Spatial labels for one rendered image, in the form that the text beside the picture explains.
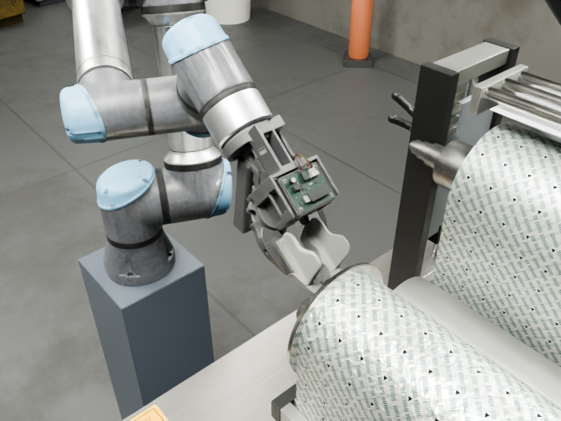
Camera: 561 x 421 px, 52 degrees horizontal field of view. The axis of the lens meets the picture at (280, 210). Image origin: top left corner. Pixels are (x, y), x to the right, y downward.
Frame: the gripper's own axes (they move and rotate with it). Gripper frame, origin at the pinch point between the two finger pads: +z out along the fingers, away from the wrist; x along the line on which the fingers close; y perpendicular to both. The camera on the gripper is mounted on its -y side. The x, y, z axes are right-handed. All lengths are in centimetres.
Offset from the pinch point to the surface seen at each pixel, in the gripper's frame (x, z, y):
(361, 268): 0.9, -0.3, 7.1
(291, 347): -9.1, 3.1, 3.0
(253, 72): 217, -145, -285
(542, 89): 26.1, -7.5, 19.9
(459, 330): 8.7, 11.5, 6.7
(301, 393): -8.3, 8.5, -2.1
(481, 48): 36.1, -17.4, 9.3
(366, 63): 287, -110, -250
